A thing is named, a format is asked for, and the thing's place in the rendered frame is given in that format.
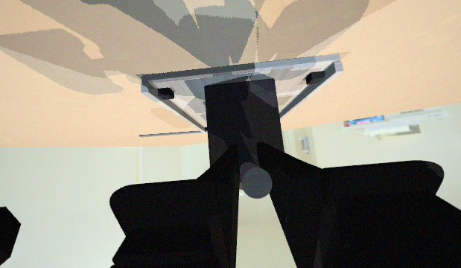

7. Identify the grey cylinder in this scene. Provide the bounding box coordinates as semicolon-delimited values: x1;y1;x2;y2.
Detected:
240;162;273;199

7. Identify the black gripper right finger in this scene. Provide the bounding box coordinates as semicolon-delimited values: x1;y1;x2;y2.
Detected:
257;142;445;268

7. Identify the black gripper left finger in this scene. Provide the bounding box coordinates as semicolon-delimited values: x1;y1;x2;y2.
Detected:
109;144;240;268

